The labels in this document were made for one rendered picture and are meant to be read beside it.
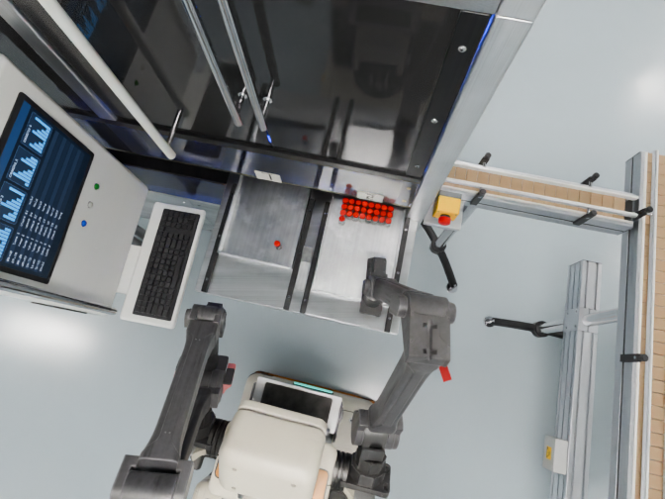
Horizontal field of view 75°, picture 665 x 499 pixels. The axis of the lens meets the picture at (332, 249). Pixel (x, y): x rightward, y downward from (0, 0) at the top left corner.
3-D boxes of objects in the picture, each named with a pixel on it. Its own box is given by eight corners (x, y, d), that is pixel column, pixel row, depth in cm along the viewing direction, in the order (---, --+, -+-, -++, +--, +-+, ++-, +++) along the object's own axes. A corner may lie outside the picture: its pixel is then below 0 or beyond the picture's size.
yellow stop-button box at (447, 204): (434, 197, 147) (439, 189, 140) (456, 201, 146) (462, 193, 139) (431, 218, 145) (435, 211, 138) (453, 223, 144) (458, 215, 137)
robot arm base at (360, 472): (337, 485, 102) (388, 499, 101) (344, 460, 99) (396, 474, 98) (342, 455, 110) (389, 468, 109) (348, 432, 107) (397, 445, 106)
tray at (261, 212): (245, 165, 160) (242, 161, 156) (315, 179, 158) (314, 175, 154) (219, 253, 151) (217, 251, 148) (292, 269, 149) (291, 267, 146)
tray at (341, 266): (332, 198, 156) (332, 194, 152) (404, 212, 154) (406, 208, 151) (312, 291, 147) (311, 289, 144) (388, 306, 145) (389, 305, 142)
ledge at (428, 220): (428, 188, 158) (429, 186, 156) (464, 195, 157) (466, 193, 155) (423, 224, 155) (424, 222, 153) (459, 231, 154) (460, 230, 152)
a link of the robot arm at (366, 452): (357, 464, 100) (380, 466, 101) (367, 431, 96) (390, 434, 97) (354, 433, 109) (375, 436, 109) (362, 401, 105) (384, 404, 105)
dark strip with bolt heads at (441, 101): (396, 201, 142) (461, 8, 65) (409, 204, 142) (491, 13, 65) (395, 204, 142) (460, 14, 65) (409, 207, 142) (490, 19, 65)
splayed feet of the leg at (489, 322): (484, 313, 231) (493, 310, 218) (580, 334, 228) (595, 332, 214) (482, 328, 229) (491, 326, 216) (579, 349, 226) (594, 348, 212)
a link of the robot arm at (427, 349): (407, 348, 71) (466, 355, 72) (400, 284, 81) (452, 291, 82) (350, 450, 102) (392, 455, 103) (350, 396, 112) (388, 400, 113)
